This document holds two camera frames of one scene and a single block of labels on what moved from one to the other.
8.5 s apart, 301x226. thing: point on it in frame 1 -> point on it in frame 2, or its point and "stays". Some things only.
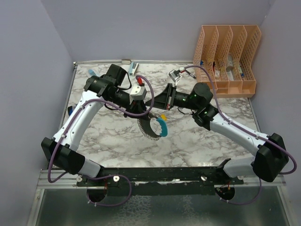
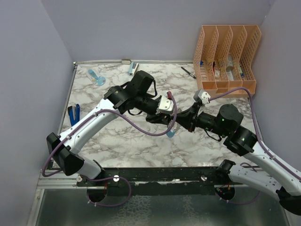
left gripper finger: x=132 y=109 -> x=155 y=118
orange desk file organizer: x=225 y=58 stays
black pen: x=189 y=73 stays
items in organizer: x=229 y=67 stays
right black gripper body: x=178 y=99 -> x=207 y=121
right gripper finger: x=164 y=95 -> x=188 y=125
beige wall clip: x=126 y=61 stays
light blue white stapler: x=133 y=68 stays
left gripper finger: x=140 y=106 -> x=166 y=121
